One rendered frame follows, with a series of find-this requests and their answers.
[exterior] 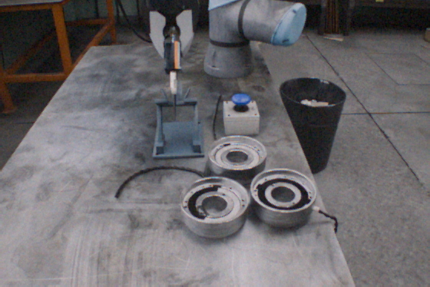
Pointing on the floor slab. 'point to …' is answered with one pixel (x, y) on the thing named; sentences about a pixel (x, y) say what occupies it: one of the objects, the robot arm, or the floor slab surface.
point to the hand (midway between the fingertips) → (173, 52)
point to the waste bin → (313, 116)
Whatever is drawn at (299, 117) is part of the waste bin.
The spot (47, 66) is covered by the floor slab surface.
